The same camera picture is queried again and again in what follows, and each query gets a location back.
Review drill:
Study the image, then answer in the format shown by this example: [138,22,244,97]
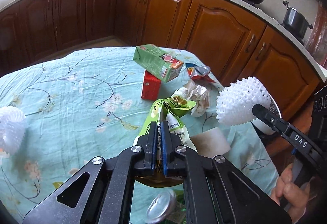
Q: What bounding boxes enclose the person's right hand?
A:
[270,163,317,223]

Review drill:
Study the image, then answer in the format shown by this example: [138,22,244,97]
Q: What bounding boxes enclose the black stock pot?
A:
[282,1,313,41]

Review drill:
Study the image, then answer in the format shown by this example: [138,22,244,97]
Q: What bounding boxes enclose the green yellow snack pouch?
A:
[134,95,197,187]

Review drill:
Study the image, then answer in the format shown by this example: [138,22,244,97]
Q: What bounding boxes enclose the crumpled white tissue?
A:
[171,79,210,118]

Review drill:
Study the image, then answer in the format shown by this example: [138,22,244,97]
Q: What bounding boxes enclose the small red silver wrapper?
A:
[185,63,218,84]

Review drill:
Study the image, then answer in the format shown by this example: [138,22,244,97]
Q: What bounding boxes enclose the white trash bin black liner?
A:
[251,95,283,137]

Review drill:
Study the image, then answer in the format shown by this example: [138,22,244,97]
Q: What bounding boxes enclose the white foam net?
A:
[216,76,272,126]
[0,106,27,155]

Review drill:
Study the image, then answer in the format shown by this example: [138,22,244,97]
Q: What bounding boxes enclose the white sponge block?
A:
[191,127,231,158]

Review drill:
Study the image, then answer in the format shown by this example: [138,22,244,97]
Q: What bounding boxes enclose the lower wooden kitchen cabinets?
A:
[1,0,323,119]

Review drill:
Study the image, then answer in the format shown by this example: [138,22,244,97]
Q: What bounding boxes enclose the red drink carton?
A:
[141,70,161,101]

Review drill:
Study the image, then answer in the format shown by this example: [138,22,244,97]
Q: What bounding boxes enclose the green drink carton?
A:
[133,44,184,83]

